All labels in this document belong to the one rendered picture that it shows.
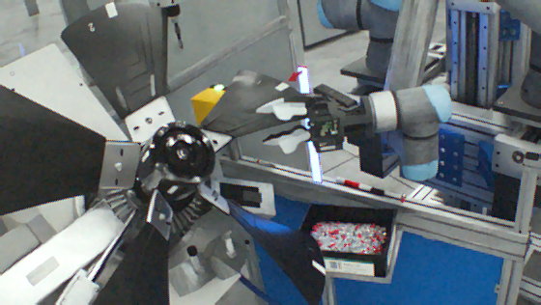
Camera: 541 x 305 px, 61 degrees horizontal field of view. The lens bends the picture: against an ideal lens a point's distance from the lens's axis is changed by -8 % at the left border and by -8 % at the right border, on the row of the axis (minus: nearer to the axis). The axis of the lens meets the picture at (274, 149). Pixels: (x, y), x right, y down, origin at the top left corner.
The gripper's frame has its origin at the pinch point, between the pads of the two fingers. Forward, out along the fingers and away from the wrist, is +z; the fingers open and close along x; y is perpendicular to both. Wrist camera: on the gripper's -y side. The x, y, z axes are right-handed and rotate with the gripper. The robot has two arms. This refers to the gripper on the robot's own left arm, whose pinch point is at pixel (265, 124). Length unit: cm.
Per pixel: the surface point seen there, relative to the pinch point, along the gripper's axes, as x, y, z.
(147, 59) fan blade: -16.7, -2.5, 19.3
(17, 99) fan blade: -23.3, 17.5, 35.2
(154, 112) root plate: -9.2, 4.4, 19.0
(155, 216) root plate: -0.1, 22.1, 19.0
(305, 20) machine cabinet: 126, -356, -28
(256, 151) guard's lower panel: 81, -102, 15
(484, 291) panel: 54, 9, -47
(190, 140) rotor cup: -6.7, 11.5, 12.1
